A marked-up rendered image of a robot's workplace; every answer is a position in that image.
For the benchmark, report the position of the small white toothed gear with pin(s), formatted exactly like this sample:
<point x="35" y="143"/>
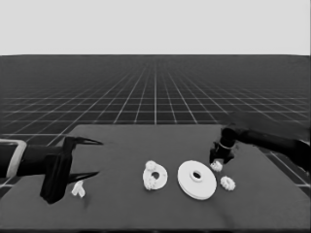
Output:
<point x="218" y="168"/>
<point x="148" y="167"/>
<point x="224" y="183"/>
<point x="146" y="184"/>

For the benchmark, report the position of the large thick white disc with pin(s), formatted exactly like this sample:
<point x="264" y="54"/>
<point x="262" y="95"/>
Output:
<point x="191" y="189"/>

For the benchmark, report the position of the small white T-shaped piece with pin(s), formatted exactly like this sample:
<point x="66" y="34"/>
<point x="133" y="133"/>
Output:
<point x="79" y="191"/>

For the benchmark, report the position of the white round carrier with pins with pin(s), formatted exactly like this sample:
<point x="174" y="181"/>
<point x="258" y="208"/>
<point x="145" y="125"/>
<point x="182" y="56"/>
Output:
<point x="161" y="183"/>

